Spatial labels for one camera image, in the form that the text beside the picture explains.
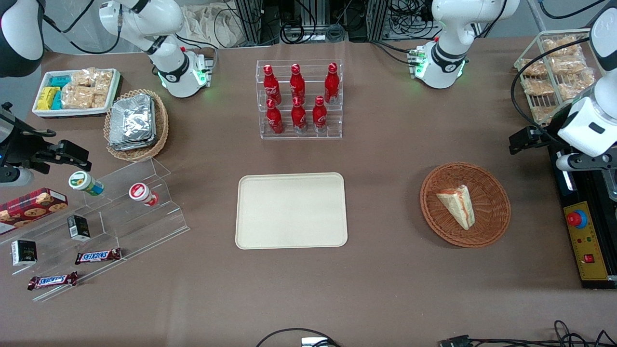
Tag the brown wicker basket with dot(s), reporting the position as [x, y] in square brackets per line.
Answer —
[491, 212]

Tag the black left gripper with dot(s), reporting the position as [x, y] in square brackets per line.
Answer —
[548, 130]

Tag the triangle sandwich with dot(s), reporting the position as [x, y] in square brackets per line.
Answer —
[458, 205]

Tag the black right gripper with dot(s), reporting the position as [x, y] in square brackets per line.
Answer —
[20, 148]

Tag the clear plastic container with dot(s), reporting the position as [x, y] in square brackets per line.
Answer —
[611, 185]

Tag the snickers bar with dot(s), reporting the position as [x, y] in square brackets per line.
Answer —
[98, 256]
[53, 280]

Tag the light wicker basket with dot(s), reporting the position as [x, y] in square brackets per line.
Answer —
[161, 125]

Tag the red emergency stop button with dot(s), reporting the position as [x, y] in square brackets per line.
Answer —
[576, 219]

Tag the small white device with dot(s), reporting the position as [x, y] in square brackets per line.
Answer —
[313, 342]

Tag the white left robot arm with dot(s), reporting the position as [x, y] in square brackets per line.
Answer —
[448, 29]

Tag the aluminium frame post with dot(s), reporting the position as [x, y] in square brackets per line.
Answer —
[378, 19]
[250, 21]

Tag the yellow snack packet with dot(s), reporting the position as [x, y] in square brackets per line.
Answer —
[47, 98]

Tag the green lid cup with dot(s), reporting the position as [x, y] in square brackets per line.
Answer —
[83, 182]

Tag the teal snack packet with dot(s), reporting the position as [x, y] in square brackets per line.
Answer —
[60, 81]
[58, 101]

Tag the clear acrylic bottle rack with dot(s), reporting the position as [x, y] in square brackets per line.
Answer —
[308, 135]

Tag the black machine with yellow panel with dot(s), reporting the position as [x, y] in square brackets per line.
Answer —
[597, 274]

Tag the small black box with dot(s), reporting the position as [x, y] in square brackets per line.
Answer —
[24, 253]
[78, 227]

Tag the red cola bottle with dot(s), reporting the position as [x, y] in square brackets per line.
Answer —
[274, 120]
[319, 116]
[299, 118]
[331, 86]
[272, 86]
[297, 86]

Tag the silver foil pack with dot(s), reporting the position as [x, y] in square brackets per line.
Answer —
[131, 118]
[135, 146]

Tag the white snack tray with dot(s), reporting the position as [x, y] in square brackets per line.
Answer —
[72, 112]

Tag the beige plastic tray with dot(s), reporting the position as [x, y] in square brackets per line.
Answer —
[289, 212]

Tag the clear acrylic stepped display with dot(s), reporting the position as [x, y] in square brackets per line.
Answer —
[125, 226]

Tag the red lid cup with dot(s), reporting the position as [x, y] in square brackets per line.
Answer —
[140, 193]

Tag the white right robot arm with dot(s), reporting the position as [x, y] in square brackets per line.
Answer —
[144, 19]

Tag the red cookie box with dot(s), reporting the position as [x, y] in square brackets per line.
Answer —
[29, 207]

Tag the clear bag of fried snack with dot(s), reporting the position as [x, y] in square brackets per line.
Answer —
[569, 65]
[542, 113]
[538, 87]
[533, 67]
[576, 86]
[561, 46]

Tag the clear bag of crackers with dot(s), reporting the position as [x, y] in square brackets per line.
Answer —
[77, 97]
[103, 81]
[83, 78]
[99, 100]

